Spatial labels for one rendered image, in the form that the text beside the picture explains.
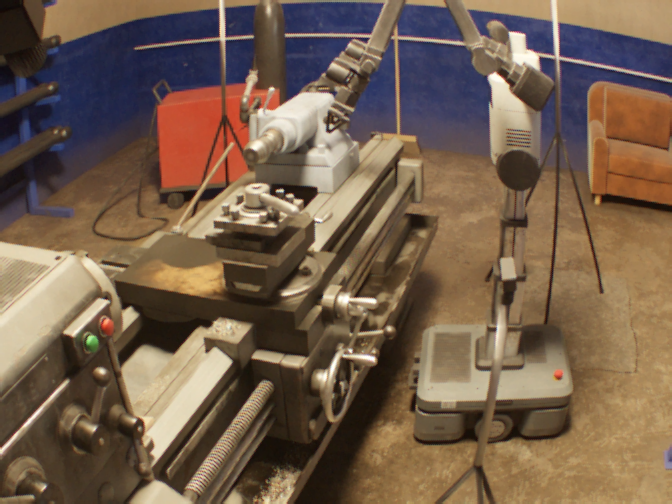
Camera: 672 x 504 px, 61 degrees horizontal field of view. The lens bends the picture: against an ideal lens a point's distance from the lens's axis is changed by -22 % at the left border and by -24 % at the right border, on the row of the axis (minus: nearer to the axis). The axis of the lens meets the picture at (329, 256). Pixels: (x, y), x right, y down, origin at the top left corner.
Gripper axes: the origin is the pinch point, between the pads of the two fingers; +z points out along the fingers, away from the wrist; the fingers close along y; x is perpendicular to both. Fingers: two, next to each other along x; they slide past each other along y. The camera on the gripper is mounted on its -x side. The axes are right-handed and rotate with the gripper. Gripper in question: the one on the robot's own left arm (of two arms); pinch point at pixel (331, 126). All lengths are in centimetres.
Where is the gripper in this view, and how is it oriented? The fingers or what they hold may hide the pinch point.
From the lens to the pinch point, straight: 215.8
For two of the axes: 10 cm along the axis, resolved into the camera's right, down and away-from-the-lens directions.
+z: -4.6, 7.6, 4.5
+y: -1.5, 4.4, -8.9
